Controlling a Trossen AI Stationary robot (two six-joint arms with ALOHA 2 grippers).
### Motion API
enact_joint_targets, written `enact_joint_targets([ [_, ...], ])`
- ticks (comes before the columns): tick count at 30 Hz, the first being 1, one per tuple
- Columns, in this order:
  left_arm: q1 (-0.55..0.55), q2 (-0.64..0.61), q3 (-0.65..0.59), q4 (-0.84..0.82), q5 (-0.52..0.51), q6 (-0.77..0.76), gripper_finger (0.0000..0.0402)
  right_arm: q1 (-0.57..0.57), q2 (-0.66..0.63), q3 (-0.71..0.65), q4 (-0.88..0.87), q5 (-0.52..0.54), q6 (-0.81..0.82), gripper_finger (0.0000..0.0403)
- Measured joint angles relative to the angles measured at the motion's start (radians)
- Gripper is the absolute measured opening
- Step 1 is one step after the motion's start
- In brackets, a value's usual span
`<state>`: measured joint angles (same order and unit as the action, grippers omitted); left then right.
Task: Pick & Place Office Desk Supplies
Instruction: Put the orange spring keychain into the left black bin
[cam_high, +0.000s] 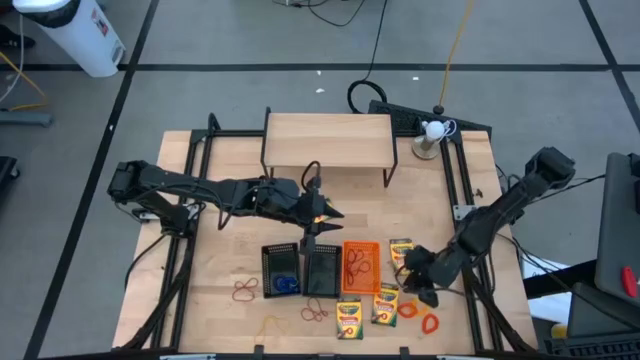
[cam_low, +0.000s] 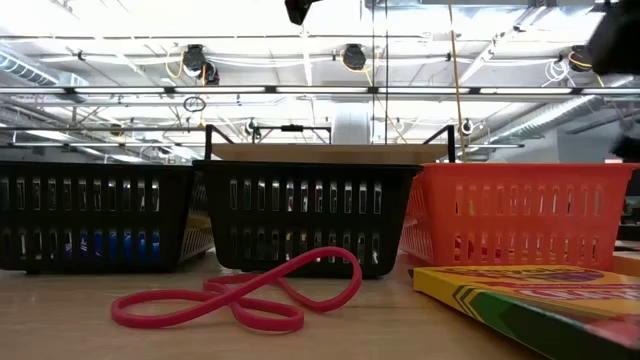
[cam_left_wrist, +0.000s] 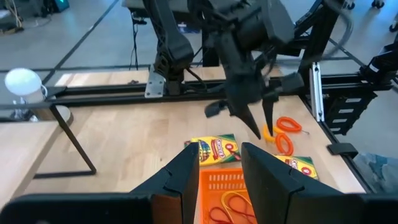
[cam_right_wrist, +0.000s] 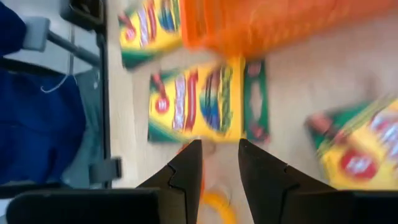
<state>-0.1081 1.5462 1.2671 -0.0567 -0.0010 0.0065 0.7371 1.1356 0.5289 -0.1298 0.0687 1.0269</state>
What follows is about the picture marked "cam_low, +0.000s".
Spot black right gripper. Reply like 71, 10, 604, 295
587, 0, 640, 162

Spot blue spiral coil ring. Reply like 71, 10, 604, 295
64, 230, 117, 261
122, 230, 162, 261

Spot red rubber band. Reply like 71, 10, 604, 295
110, 246, 364, 335

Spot long ceiling light bar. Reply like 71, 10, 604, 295
0, 85, 640, 97

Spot orange slotted plastic basket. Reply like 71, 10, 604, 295
398, 162, 640, 273

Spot wooden riser shelf black legs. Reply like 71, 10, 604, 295
203, 124, 457, 165

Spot yellow green crayon box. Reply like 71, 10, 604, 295
412, 264, 640, 360

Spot black slotted plastic basket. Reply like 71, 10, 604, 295
0, 160, 216, 275
192, 159, 424, 280

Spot black ceiling cable reel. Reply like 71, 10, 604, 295
341, 43, 368, 73
567, 44, 595, 74
182, 44, 221, 87

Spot silver ceiling duct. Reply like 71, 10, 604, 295
0, 49, 89, 89
492, 93, 609, 146

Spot white coiled cable bundle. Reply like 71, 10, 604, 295
543, 57, 571, 87

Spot black background frame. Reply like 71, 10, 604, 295
252, 123, 334, 147

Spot black hanging cable loop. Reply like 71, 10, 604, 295
182, 96, 208, 115

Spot yellow hanging cable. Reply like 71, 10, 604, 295
446, 0, 470, 162

